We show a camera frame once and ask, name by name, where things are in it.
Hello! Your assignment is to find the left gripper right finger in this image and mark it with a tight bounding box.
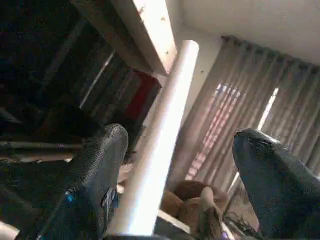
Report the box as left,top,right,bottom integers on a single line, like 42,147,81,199
232,128,320,240

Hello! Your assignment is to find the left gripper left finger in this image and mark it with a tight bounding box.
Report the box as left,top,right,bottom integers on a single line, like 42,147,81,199
17,123,130,240

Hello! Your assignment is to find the white plastic table leg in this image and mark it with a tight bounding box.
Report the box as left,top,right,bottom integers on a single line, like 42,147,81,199
106,40,200,237

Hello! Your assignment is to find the brown plush toy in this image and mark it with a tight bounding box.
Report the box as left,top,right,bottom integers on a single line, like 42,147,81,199
159,180,226,240

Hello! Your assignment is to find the grey window curtain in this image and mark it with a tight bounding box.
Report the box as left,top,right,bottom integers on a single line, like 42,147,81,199
167,34,320,236

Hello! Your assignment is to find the red flat panel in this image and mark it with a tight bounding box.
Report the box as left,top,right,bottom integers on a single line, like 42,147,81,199
124,71,162,122

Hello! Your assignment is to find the white glass-door cabinet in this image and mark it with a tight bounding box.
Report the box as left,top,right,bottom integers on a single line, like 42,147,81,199
70,0,179,77

